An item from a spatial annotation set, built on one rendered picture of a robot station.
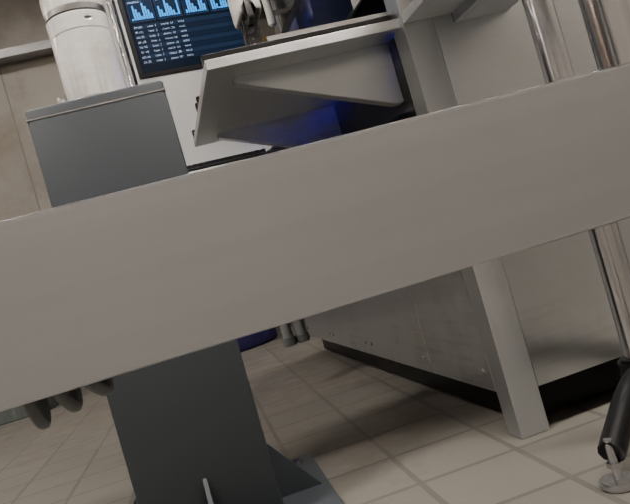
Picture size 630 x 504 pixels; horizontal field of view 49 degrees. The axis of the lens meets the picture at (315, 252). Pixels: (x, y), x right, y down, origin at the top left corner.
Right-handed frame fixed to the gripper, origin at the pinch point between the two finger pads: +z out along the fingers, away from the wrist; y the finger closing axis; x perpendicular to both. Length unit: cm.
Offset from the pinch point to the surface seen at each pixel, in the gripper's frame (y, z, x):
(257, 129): 47.5, 7.7, -4.6
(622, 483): -47, 91, -27
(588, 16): -88, 32, -11
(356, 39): -9.6, 6.0, -18.6
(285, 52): -11.0, 6.1, -3.4
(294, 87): -2.5, 11.0, -5.4
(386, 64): -2.4, 10.4, -26.2
